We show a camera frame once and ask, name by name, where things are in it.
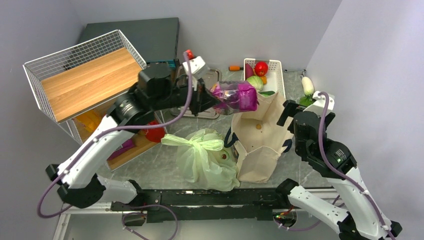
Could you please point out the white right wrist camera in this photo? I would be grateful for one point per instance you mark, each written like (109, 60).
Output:
(318, 105)

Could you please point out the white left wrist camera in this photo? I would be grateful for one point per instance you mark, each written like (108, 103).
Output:
(195, 65)

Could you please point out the dark green cucumber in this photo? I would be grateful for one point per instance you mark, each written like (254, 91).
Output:
(267, 93)

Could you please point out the top wooden shelf board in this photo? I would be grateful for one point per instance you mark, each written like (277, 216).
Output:
(86, 86)

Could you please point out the white plastic basket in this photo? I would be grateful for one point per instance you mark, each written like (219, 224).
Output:
(274, 75)

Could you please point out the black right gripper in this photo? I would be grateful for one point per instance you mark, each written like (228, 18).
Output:
(291, 106)

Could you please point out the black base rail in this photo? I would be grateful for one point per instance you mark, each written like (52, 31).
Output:
(163, 205)

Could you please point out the purple sweet potato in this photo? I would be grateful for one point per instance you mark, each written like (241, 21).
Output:
(248, 71)

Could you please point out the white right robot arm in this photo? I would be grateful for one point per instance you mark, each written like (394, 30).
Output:
(361, 219)

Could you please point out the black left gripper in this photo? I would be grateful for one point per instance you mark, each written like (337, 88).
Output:
(201, 98)

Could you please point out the white wire shelf rack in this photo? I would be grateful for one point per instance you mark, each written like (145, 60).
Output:
(50, 65)

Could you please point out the white radish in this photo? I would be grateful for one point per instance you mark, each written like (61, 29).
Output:
(308, 86)

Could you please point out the green avocado plastic bag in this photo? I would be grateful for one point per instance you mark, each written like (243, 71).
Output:
(203, 160)

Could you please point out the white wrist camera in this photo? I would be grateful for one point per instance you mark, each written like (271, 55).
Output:
(318, 105)
(195, 65)

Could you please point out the red apple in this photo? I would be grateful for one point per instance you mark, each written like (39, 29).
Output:
(261, 68)

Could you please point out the green leafy vegetable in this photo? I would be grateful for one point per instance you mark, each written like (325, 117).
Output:
(306, 100)

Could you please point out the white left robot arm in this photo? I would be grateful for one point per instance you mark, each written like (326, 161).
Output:
(77, 178)

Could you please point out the green cabbage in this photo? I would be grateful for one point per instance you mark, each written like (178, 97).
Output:
(256, 82)

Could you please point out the beige canvas tote bag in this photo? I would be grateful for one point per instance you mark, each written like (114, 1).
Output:
(257, 140)

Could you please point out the purple grape snack bag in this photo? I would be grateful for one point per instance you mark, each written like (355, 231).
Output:
(124, 147)

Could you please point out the red snack bag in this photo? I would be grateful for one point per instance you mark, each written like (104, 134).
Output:
(154, 135)

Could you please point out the yellow snack bag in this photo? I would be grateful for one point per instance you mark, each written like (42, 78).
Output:
(90, 120)

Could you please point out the orange small pepper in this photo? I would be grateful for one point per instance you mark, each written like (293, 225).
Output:
(263, 80)

